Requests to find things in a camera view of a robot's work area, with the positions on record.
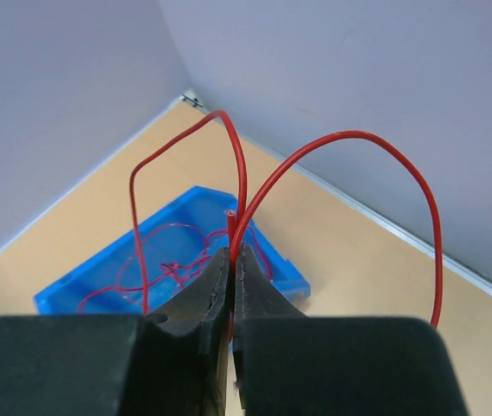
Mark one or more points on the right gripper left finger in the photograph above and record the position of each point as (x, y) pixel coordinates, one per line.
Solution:
(170, 362)

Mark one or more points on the blue single bin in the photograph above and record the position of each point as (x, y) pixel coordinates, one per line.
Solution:
(178, 242)

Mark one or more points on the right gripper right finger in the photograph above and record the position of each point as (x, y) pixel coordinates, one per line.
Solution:
(288, 363)

